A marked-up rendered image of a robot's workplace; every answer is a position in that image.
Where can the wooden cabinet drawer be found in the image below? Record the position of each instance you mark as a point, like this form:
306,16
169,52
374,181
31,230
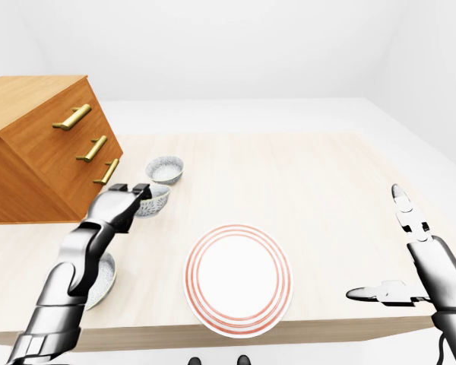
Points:
61,167
85,194
34,137

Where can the white plate with red rings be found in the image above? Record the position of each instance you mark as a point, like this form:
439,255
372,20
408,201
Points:
238,279

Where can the wooden cabinet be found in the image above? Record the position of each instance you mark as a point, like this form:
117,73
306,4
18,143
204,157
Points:
19,190

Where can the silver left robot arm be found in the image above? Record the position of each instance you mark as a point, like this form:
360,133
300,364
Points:
57,300

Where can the dark rounded shape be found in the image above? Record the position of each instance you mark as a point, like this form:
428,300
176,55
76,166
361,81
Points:
194,361
244,360

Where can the patterned grey bowl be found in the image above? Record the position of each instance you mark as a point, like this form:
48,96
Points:
156,205
164,171
105,279

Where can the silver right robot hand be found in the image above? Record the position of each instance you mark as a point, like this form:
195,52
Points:
441,273

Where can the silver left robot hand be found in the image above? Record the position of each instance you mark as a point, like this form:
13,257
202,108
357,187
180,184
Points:
112,207

